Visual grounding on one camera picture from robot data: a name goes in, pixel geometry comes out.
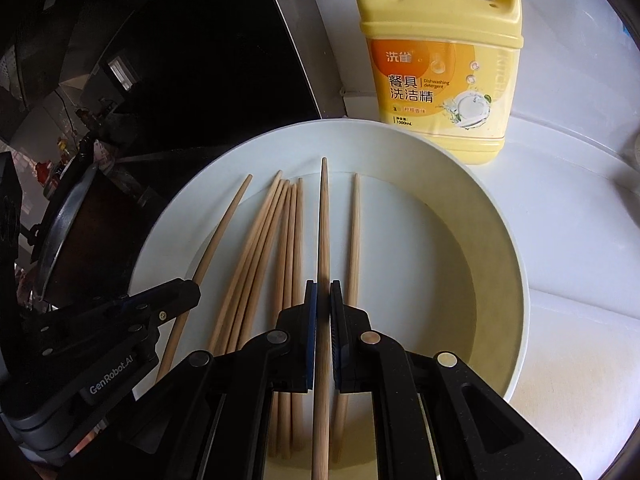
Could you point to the light wooden chopstick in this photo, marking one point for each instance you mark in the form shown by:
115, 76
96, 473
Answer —
220, 230
257, 260
354, 240
324, 235
266, 260
298, 250
244, 260
286, 260

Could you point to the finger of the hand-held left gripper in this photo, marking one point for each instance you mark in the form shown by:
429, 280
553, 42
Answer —
175, 300

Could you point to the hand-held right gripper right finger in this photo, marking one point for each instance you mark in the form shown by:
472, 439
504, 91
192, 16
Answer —
336, 330

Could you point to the white round bowl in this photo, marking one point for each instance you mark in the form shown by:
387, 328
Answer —
450, 260

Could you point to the yellow detergent pump bottle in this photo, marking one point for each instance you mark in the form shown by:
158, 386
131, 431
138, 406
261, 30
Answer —
425, 60

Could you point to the white plastic cutting board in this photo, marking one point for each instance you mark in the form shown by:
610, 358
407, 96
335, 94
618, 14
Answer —
575, 385

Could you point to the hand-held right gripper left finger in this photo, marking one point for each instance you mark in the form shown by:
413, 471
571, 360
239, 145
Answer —
311, 320

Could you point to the steel framed dark panel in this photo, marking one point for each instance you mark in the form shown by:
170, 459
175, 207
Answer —
302, 35

